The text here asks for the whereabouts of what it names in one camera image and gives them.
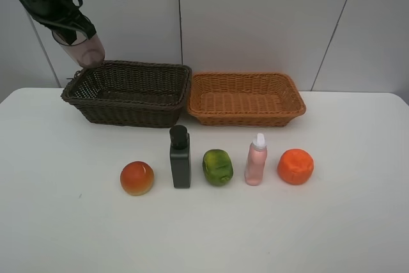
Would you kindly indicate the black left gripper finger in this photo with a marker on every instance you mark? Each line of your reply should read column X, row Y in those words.
column 63, row 35
column 84, row 27

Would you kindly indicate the translucent purple plastic cup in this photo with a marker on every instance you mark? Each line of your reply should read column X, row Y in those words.
column 87, row 53

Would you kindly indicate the red orange toy peach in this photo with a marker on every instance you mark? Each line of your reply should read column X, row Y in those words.
column 137, row 178

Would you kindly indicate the dark green square bottle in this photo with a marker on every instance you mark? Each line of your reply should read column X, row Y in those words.
column 180, row 157

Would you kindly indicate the pink bottle white cap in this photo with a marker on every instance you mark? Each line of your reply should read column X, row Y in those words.
column 256, row 160

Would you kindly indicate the orange squishy toy fruit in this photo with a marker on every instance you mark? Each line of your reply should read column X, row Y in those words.
column 295, row 166

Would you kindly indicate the dark brown wicker basket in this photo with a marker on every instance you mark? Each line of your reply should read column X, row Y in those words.
column 130, row 93

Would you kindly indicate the light orange wicker basket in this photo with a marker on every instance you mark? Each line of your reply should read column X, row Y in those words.
column 244, row 99

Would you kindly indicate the green squishy toy fruit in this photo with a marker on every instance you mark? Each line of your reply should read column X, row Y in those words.
column 217, row 167

